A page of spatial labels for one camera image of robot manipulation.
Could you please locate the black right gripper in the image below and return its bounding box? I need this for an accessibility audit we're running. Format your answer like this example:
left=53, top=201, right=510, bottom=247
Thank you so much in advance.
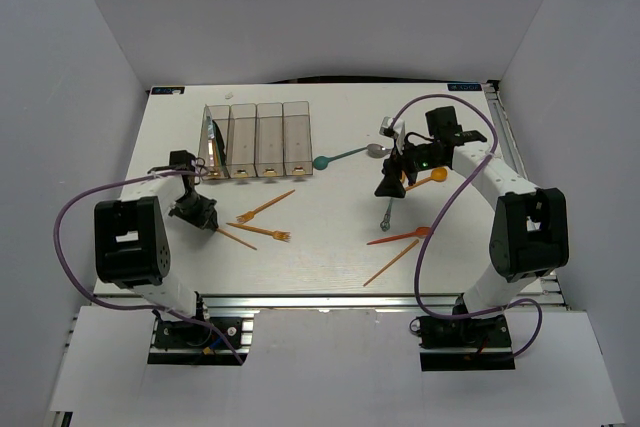
left=374, top=135, right=445, bottom=199

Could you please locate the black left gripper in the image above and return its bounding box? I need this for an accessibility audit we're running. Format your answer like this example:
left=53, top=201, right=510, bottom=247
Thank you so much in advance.
left=167, top=192, right=216, bottom=230

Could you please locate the orange fork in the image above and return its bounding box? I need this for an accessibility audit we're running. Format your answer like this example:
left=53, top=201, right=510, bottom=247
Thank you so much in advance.
left=228, top=222, right=291, bottom=242
left=236, top=190, right=295, bottom=224

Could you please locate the teal plastic spoon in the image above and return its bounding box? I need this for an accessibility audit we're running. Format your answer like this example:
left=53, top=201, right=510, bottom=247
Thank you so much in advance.
left=312, top=146, right=367, bottom=170

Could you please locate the orange plastic knife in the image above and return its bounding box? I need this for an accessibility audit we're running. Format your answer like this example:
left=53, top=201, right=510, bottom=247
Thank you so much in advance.
left=212, top=142, right=221, bottom=164

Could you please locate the black knife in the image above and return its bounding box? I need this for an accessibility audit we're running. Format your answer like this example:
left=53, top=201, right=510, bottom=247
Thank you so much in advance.
left=212, top=121, right=226, bottom=166

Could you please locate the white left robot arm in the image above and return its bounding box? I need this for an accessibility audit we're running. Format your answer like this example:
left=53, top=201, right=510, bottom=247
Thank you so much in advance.
left=94, top=169, right=218, bottom=346

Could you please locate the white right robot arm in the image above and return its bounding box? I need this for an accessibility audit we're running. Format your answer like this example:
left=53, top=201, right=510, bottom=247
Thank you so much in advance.
left=375, top=106, right=569, bottom=346

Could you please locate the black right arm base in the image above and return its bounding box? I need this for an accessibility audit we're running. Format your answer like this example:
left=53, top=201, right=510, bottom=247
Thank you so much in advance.
left=409, top=315, right=515, bottom=372

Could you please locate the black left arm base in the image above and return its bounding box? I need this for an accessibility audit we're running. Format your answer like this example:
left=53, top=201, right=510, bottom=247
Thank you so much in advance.
left=147, top=315, right=249, bottom=367

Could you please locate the orange plastic spoon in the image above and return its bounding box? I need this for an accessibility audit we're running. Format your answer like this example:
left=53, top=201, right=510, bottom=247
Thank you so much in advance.
left=405, top=167, right=448, bottom=192

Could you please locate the red-orange plastic fork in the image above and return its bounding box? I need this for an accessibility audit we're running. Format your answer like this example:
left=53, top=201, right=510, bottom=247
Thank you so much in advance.
left=367, top=226, right=431, bottom=245

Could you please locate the clear four-slot utensil organizer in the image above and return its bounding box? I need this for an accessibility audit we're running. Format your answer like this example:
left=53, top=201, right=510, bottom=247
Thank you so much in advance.
left=197, top=101, right=314, bottom=180

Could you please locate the black XDOF label right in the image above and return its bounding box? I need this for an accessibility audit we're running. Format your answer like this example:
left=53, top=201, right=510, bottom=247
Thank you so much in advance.
left=447, top=82, right=483, bottom=92

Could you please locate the black xdof label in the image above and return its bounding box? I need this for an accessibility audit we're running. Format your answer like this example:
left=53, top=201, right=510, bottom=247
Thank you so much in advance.
left=447, top=82, right=483, bottom=92
left=150, top=86, right=185, bottom=95

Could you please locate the black XDOF label left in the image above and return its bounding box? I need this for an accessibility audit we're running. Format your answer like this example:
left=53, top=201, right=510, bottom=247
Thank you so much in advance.
left=150, top=86, right=185, bottom=95

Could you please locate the white front panel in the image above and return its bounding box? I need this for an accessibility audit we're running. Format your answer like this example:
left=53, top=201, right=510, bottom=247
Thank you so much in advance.
left=51, top=307, right=623, bottom=426

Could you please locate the gold spoon ornate handle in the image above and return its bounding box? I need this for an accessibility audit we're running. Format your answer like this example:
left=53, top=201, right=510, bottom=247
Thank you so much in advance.
left=379, top=198, right=394, bottom=232

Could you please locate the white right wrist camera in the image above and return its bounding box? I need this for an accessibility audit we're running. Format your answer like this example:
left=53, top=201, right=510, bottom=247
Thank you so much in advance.
left=379, top=117, right=406, bottom=154

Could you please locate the aluminium frame rail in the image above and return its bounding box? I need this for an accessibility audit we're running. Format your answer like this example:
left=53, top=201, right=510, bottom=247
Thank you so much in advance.
left=487, top=79, right=569, bottom=308

